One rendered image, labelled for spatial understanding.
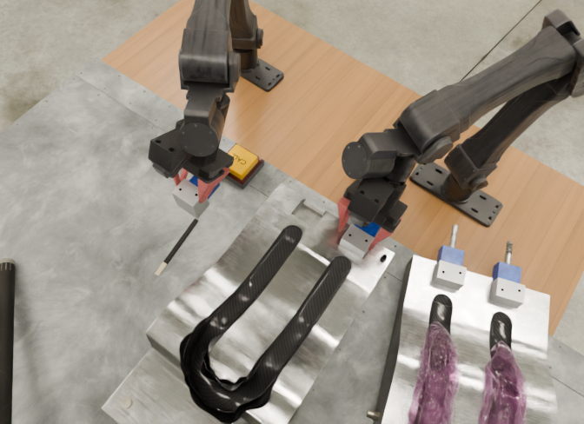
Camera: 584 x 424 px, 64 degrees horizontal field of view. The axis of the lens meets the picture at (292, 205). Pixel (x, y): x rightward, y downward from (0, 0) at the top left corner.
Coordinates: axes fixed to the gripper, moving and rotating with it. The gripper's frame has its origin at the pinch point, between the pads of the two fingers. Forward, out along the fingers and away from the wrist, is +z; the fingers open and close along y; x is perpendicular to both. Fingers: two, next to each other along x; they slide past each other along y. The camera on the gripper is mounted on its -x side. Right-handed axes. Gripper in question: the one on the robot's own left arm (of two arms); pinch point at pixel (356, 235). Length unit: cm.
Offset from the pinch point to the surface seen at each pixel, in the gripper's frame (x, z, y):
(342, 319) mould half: -10.8, 8.9, 5.9
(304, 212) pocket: 2.6, 3.6, -11.6
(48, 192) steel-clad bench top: -16, 22, -60
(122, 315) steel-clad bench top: -24.9, 26.7, -28.7
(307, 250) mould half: -5.1, 5.1, -6.2
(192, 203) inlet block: -14.4, 2.8, -26.5
